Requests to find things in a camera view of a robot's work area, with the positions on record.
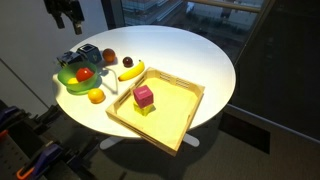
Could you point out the lime green cube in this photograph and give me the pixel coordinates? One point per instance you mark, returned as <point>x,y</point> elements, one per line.
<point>145,110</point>

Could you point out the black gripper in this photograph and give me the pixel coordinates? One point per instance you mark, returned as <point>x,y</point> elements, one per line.
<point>61,6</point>

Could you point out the white table base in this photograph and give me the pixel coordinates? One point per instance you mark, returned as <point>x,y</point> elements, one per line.
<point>110,142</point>

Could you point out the metal balcony handrail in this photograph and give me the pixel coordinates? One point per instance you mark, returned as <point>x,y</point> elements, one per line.
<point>226,6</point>

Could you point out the blue clamp with orange trigger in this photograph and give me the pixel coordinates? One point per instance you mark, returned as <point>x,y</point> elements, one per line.
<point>43,160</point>

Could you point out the magenta cube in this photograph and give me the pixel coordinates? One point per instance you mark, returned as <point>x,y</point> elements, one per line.
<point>143,96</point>

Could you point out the red apple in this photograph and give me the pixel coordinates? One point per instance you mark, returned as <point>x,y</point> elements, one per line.
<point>84,74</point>

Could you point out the green translucent bowl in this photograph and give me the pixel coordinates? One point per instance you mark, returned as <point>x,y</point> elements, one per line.
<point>66,71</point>

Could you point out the blue and black clamp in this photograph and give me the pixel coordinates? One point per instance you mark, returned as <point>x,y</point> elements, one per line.
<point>11,116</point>

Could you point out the black bar clamp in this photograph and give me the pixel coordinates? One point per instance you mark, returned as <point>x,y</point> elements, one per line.
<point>50,115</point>

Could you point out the black perforated mounting board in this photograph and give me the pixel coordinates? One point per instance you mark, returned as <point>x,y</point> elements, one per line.
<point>8,156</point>

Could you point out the yellow banana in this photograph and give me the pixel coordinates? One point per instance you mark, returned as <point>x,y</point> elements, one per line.
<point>131,72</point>

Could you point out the dark window frame post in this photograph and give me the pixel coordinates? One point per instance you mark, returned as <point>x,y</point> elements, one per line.
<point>112,13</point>

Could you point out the yellow-orange round fruit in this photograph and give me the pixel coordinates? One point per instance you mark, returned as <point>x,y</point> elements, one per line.
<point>96,95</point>

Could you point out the light wooden tray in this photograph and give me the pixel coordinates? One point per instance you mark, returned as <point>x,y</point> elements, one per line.
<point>173,113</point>

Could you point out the dark purple plum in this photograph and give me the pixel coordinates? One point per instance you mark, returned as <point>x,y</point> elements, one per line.
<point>127,62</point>

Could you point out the yellow lemon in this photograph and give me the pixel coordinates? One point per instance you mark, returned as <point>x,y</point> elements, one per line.
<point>72,81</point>

